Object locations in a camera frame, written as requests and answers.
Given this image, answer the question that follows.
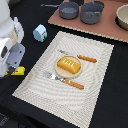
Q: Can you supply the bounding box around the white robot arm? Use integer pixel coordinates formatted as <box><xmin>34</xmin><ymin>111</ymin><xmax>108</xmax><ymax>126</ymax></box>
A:
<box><xmin>0</xmin><ymin>0</ymin><xmax>25</xmax><ymax>79</ymax></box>

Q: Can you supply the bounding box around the silver fork wooden handle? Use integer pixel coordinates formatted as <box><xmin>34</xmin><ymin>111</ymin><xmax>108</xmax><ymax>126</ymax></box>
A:
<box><xmin>43</xmin><ymin>71</ymin><xmax>84</xmax><ymax>89</ymax></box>

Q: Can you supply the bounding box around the yellow butter box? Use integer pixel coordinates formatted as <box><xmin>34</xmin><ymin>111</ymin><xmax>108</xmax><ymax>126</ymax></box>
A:
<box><xmin>13</xmin><ymin>66</ymin><xmax>25</xmax><ymax>75</ymax></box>

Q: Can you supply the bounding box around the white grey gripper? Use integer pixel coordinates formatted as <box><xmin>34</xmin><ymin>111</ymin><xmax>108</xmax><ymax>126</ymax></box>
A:
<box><xmin>0</xmin><ymin>17</ymin><xmax>25</xmax><ymax>79</ymax></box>

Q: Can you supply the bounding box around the dark grey bowl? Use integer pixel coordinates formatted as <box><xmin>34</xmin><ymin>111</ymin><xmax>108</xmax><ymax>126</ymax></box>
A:
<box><xmin>59</xmin><ymin>2</ymin><xmax>79</xmax><ymax>19</ymax></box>

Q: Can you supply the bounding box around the beige bowl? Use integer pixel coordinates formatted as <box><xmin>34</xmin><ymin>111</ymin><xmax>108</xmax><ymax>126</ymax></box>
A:
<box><xmin>116</xmin><ymin>4</ymin><xmax>128</xmax><ymax>30</ymax></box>

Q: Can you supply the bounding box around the beige woven placemat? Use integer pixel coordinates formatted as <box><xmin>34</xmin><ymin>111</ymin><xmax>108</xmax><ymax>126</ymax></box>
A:
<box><xmin>13</xmin><ymin>31</ymin><xmax>113</xmax><ymax>128</ymax></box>

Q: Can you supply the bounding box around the golden bread loaf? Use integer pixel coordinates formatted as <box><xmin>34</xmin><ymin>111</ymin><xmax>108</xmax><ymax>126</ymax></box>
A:
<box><xmin>57</xmin><ymin>57</ymin><xmax>81</xmax><ymax>74</ymax></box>

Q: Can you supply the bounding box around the dark grey pot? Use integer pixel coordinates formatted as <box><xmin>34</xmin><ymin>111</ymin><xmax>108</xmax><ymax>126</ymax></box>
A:
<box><xmin>80</xmin><ymin>0</ymin><xmax>104</xmax><ymax>24</ymax></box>

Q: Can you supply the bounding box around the white blue milk carton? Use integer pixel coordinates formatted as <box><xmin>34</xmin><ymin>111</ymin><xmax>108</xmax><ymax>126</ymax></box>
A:
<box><xmin>33</xmin><ymin>24</ymin><xmax>47</xmax><ymax>42</ymax></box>

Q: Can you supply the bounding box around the round wooden plate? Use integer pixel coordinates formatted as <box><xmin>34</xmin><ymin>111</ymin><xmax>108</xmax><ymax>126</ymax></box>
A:
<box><xmin>55</xmin><ymin>55</ymin><xmax>82</xmax><ymax>78</ymax></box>

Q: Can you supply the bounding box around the knife with wooden handle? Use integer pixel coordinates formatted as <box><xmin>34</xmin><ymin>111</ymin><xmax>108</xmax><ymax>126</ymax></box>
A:
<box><xmin>58</xmin><ymin>50</ymin><xmax>97</xmax><ymax>63</ymax></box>

